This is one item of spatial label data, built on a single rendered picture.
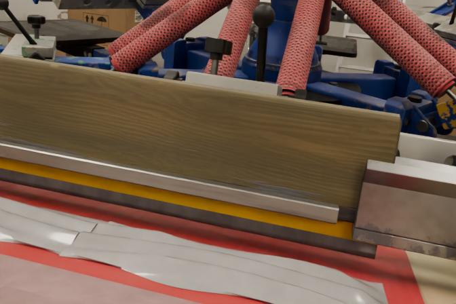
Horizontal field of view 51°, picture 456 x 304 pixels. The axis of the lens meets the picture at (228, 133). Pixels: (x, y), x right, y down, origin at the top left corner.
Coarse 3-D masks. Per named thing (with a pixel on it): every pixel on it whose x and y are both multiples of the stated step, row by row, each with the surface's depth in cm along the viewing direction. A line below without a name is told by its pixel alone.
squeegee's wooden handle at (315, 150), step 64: (0, 64) 36; (64, 64) 35; (0, 128) 36; (64, 128) 35; (128, 128) 34; (192, 128) 33; (256, 128) 32; (320, 128) 31; (384, 128) 31; (320, 192) 32
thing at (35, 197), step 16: (0, 192) 37; (16, 192) 37; (32, 192) 38; (48, 192) 39; (48, 208) 34; (64, 208) 35; (80, 208) 36; (96, 208) 36; (112, 208) 37; (128, 208) 38; (0, 256) 25; (16, 256) 25; (32, 256) 26; (48, 256) 26; (0, 272) 23; (16, 272) 23
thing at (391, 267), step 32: (128, 224) 34; (160, 224) 35; (192, 224) 36; (64, 256) 26; (288, 256) 32; (320, 256) 33; (352, 256) 34; (384, 256) 35; (0, 288) 21; (32, 288) 22; (64, 288) 22; (96, 288) 23; (128, 288) 23; (160, 288) 24; (384, 288) 29; (416, 288) 30
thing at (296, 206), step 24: (0, 144) 35; (72, 168) 34; (96, 168) 33; (120, 168) 33; (144, 168) 34; (192, 192) 32; (216, 192) 32; (240, 192) 31; (264, 192) 32; (312, 216) 30; (336, 216) 30
